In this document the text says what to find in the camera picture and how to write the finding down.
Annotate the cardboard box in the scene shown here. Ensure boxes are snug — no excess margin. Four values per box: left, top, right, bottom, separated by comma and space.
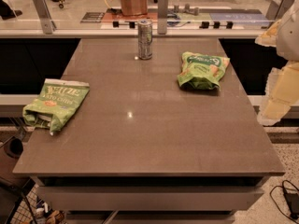
121, 0, 148, 16

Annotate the green snack bag right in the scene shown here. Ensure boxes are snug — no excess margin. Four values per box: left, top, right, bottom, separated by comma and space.
178, 51, 230, 90

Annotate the black power adapter cable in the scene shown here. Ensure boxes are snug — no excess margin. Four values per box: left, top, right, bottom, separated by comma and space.
269, 179, 299, 221

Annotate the silver redbull can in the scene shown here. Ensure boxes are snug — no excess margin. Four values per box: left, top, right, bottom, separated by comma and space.
137, 19, 152, 60

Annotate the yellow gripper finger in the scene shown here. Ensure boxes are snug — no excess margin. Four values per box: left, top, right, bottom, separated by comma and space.
255, 20, 281, 48
257, 61, 299, 126

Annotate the left metal glass post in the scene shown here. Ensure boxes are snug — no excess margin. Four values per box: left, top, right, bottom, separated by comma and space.
33, 0, 55, 35

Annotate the green jalapeno chip bag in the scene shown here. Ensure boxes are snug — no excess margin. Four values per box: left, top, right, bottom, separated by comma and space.
22, 78, 90, 135

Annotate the wire basket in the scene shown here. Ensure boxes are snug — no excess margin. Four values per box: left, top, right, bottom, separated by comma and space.
0, 177, 37, 224

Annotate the grey table drawer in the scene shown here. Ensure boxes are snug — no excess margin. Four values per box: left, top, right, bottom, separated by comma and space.
37, 187, 263, 211

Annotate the right metal glass post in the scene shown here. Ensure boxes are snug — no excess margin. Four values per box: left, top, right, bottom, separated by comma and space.
266, 0, 298, 29

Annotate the metal glass post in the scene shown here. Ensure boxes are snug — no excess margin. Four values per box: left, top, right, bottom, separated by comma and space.
157, 0, 168, 35
266, 0, 298, 29
33, 0, 55, 35

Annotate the middle metal glass post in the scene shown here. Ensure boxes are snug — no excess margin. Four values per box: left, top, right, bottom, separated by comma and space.
157, 0, 168, 35

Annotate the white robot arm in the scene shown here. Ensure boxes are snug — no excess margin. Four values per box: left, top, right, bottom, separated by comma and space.
255, 0, 299, 126

